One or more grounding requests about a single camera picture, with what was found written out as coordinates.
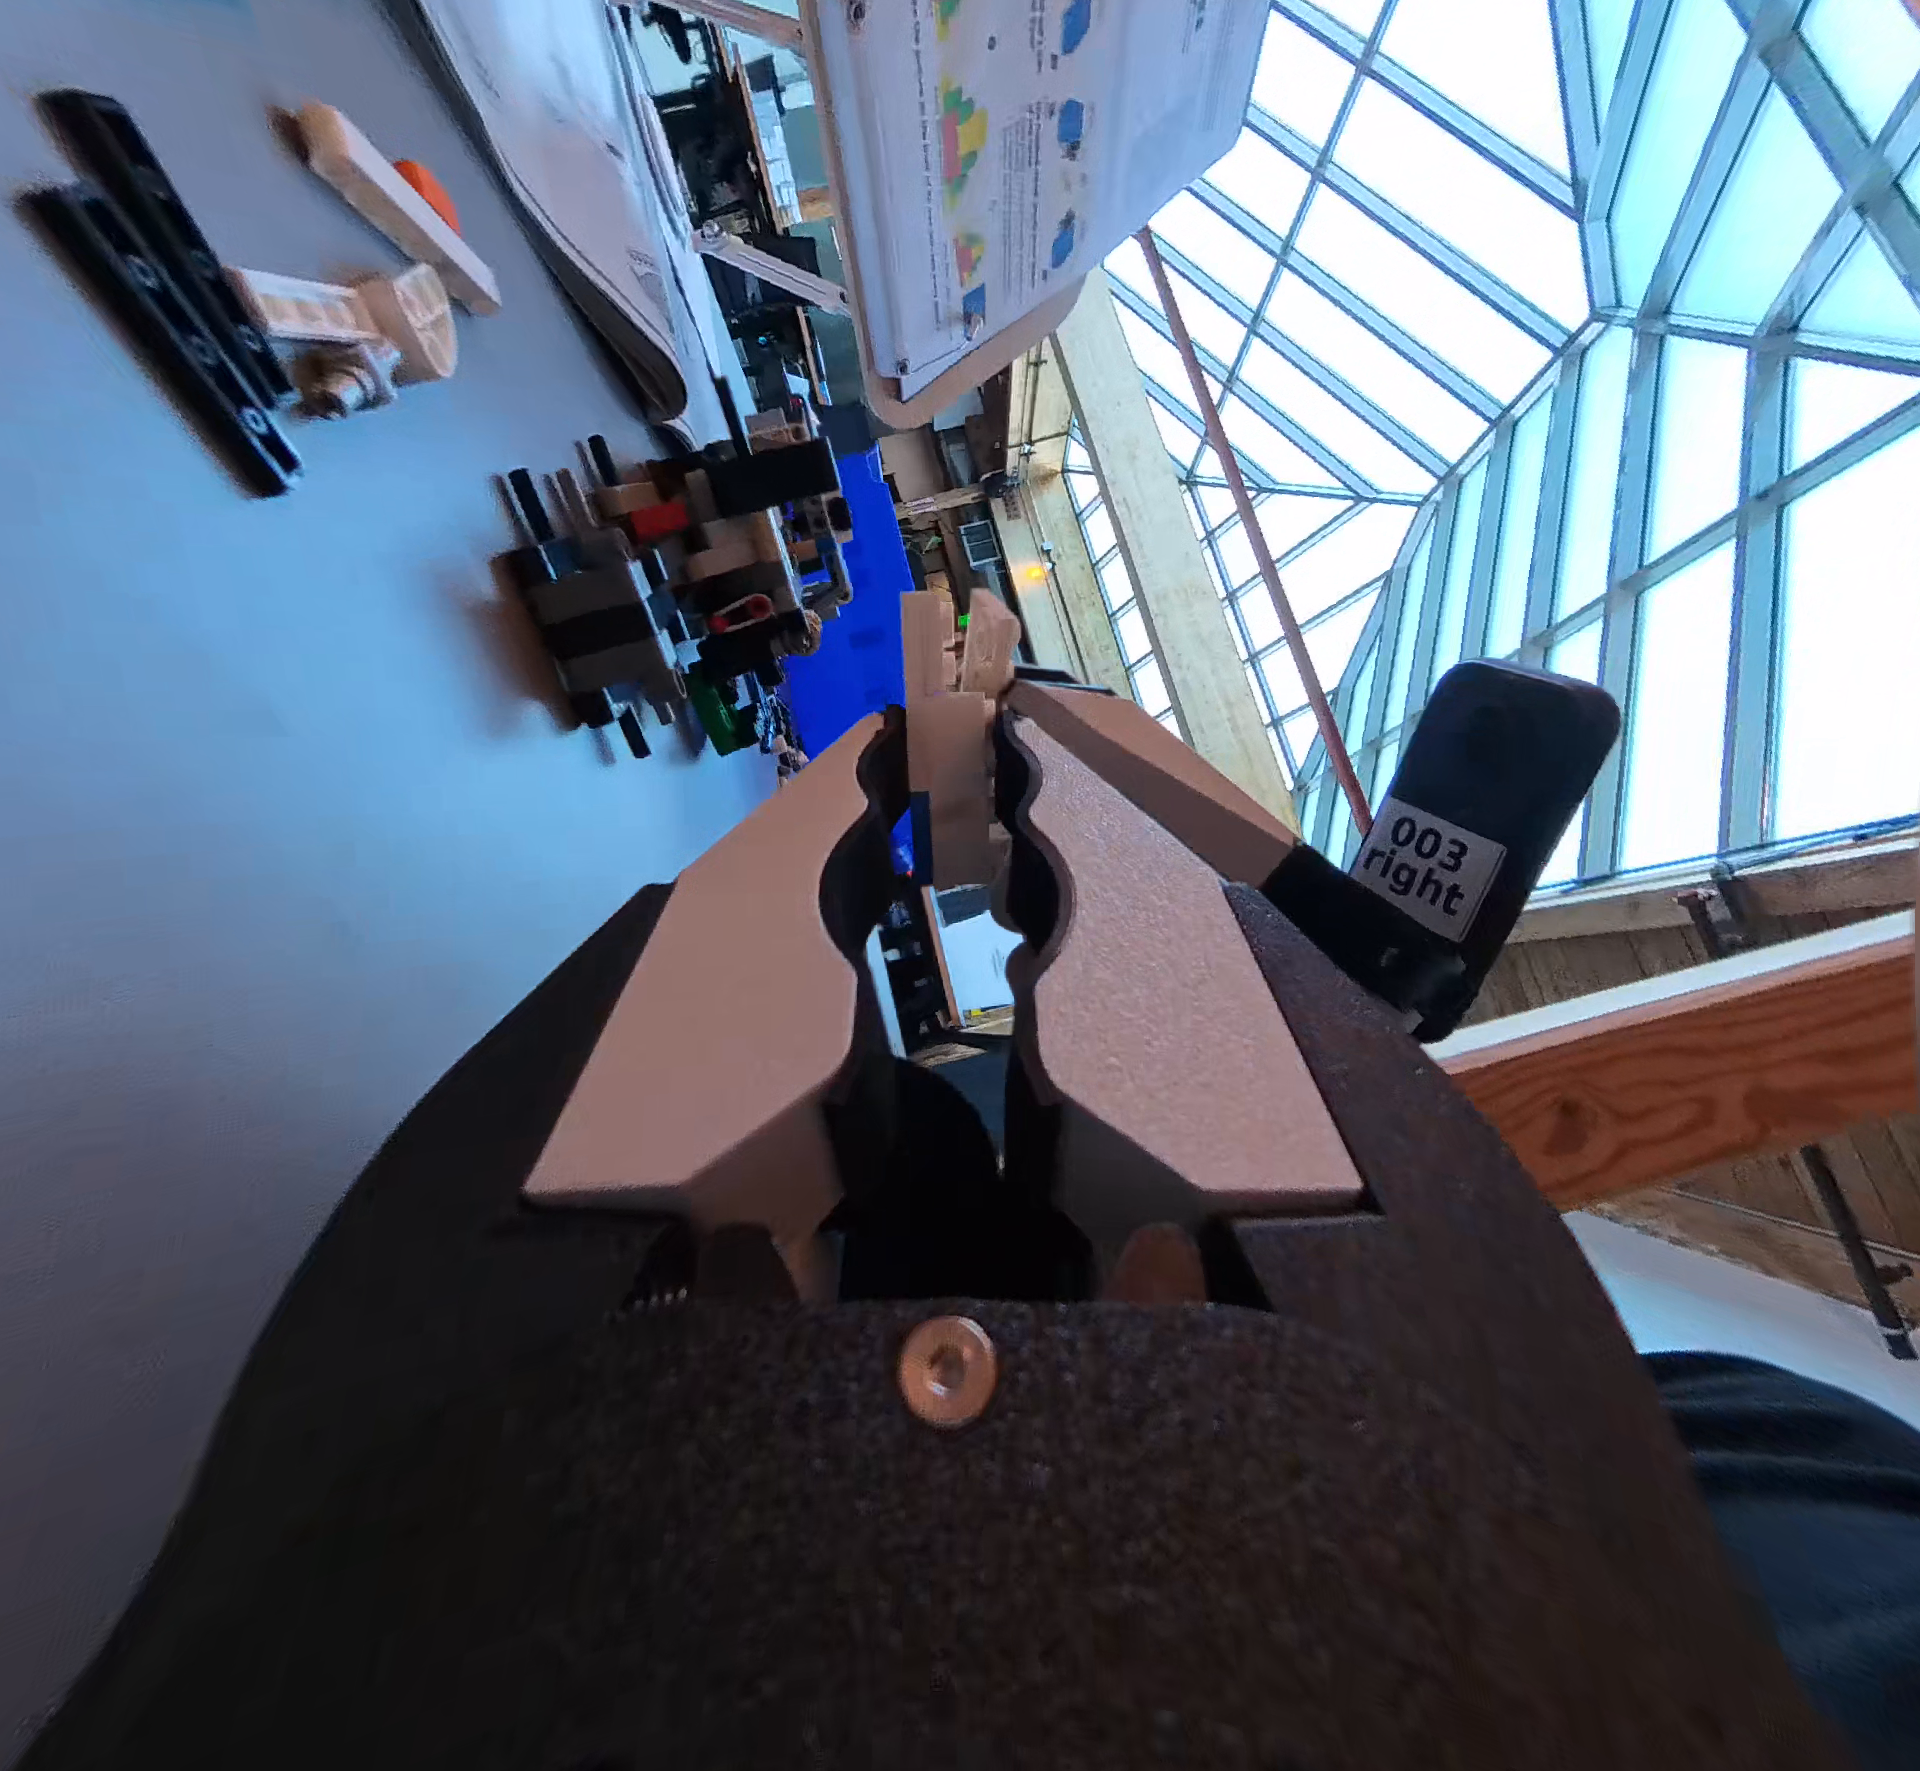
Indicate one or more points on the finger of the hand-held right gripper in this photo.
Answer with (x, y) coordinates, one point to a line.
(1163, 783)

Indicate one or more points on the black lego beams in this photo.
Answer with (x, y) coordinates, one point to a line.
(165, 286)

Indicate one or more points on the red pipe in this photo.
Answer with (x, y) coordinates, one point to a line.
(1252, 528)

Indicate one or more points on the printed instruction sheet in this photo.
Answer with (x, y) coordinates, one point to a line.
(1034, 76)

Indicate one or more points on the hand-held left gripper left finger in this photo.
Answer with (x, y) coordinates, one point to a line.
(705, 992)

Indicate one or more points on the orange lego piece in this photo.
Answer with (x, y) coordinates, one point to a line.
(427, 189)

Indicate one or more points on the person's black clothing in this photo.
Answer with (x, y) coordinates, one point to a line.
(1800, 1548)

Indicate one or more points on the tan lego axle assembly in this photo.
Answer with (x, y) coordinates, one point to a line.
(359, 331)

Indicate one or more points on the wooden document stand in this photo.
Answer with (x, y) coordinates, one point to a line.
(886, 362)

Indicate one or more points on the blue plastic bin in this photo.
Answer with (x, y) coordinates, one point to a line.
(864, 600)

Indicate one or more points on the instruction booklet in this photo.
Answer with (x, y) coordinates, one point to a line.
(539, 107)

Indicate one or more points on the wooden pillar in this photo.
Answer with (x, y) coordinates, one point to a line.
(1154, 528)

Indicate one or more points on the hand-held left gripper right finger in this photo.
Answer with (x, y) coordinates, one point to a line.
(1169, 1021)

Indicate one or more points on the pile of mixed lego parts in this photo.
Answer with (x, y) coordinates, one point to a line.
(659, 586)

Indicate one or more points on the wooden railing beam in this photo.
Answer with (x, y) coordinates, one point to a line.
(1696, 1066)

